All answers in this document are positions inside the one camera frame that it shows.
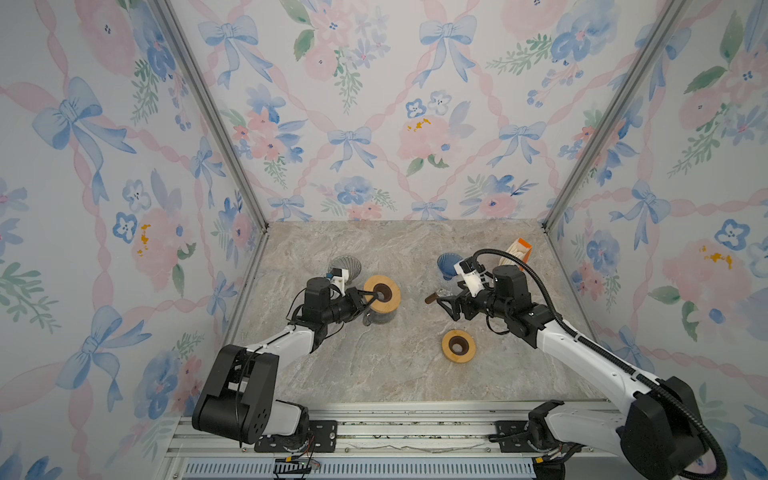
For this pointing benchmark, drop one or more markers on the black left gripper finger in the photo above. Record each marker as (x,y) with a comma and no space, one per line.
(369,295)
(369,317)

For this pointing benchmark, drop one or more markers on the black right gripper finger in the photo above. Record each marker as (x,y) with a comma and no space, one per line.
(449,295)
(452,309)

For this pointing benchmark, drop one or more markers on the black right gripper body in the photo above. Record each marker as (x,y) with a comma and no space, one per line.
(485,302)

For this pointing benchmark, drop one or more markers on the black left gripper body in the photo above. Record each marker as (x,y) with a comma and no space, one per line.
(346,308)

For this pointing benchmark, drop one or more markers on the clear grey glass dripper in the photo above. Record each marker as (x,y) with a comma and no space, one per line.
(351,264)

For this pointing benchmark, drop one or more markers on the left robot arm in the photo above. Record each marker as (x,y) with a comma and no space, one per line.
(238,400)

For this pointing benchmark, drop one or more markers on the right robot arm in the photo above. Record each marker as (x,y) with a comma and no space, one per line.
(657,429)

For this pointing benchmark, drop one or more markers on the blue glass dripper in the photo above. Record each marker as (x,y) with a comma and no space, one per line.
(446,264)

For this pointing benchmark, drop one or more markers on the coffee filter pack orange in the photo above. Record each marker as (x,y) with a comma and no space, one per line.
(520,249)

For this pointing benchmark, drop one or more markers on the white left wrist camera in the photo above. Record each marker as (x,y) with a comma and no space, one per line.
(338,278)

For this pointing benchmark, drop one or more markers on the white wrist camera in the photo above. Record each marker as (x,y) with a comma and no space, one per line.
(472,275)
(338,278)

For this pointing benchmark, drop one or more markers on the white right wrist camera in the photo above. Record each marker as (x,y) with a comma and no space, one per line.
(472,275)

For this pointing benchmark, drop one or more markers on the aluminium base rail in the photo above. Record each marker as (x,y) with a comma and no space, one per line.
(391,440)

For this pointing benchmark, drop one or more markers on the aluminium frame post left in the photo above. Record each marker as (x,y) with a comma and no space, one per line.
(169,24)

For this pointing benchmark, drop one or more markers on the aluminium frame post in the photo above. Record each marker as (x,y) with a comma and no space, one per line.
(169,24)
(659,34)

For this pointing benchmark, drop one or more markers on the aluminium frame post right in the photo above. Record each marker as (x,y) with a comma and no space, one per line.
(659,34)

